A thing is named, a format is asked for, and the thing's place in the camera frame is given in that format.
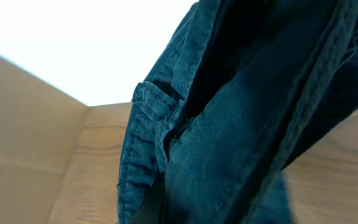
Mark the dark blue shorts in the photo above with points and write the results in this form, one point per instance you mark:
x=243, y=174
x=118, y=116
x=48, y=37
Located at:
x=242, y=89

